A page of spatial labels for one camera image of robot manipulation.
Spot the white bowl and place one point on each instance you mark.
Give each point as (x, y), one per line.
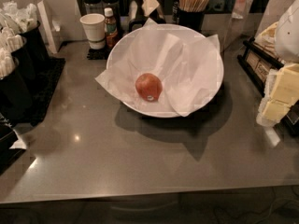
(199, 87)

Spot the red apple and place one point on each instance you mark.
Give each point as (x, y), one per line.
(149, 87)

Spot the black stir stick cup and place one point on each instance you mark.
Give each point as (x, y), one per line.
(192, 20)

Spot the black rubber mat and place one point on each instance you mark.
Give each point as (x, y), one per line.
(42, 91)

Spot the dark shaker jar left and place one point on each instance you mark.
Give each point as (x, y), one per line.
(92, 0)

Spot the black cutlery holder middle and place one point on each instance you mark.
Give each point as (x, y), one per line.
(26, 67)

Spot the black napkin dispenser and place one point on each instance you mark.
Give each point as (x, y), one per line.
(141, 10)

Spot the black cutlery holder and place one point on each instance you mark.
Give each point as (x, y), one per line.
(26, 67)
(15, 98)
(36, 47)

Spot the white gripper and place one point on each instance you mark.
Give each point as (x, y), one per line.
(288, 34)

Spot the white paper liner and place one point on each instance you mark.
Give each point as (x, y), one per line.
(162, 62)

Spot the white paper cup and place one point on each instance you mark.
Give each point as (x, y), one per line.
(94, 27)

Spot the black condiment packet rack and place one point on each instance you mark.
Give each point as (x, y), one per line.
(257, 61)

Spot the small black coaster mat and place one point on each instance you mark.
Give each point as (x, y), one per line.
(97, 54)

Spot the black cutlery holder back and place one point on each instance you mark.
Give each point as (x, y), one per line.
(36, 47)

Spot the small sauce bottle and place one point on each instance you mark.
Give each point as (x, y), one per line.
(111, 29)

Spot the black cutlery holder front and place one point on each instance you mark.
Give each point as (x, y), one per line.
(15, 98)

